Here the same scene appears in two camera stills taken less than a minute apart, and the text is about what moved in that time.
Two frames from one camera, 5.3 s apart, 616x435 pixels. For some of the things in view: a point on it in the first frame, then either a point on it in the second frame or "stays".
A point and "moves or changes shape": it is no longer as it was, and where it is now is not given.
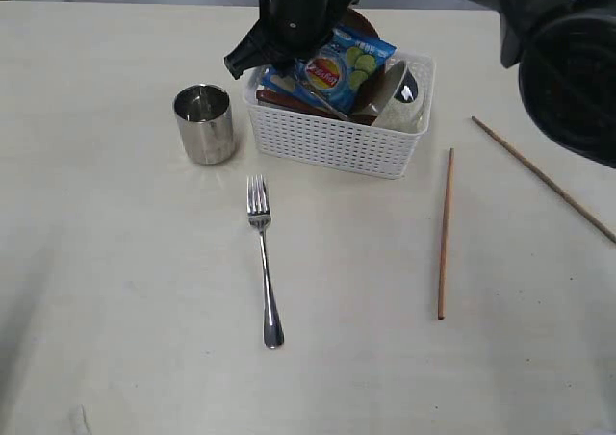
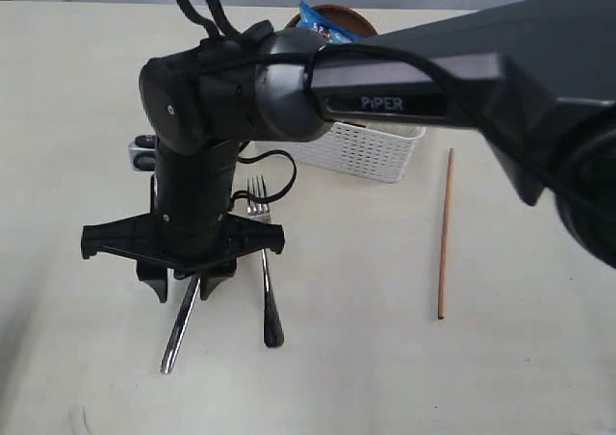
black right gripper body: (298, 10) → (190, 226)
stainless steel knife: (328, 104) moves or changes shape
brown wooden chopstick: (442, 265) stays
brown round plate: (359, 23) stays
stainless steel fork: (259, 213) stays
